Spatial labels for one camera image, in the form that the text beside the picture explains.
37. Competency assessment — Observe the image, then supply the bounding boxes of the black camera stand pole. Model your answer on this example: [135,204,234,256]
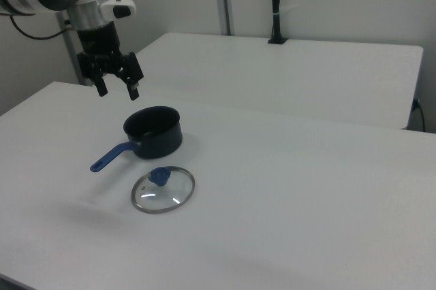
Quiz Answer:
[267,0,287,45]

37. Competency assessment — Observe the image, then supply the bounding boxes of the glass lid with blue knob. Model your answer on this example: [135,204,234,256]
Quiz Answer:
[130,165,196,215]

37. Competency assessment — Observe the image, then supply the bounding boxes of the black power cable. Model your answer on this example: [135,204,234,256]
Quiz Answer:
[411,97,426,131]

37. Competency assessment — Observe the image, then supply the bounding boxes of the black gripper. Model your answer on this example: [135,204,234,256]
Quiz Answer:
[76,20,144,101]

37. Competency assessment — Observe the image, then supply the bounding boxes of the white table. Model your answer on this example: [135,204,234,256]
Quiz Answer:
[104,32,424,131]

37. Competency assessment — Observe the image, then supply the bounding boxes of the dark saucepan with blue handle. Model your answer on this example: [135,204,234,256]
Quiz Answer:
[89,106,183,174]

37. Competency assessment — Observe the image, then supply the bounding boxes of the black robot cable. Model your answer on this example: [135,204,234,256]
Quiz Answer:
[0,13,71,40]

